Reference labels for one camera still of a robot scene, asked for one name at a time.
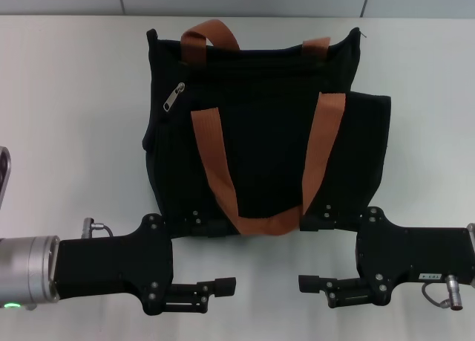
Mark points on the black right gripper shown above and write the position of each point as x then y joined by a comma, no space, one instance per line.
408,255

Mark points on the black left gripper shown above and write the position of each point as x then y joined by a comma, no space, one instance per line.
111,263

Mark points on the silver zipper pull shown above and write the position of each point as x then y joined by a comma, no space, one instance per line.
171,101

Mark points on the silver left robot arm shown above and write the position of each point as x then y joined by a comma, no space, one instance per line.
26,270

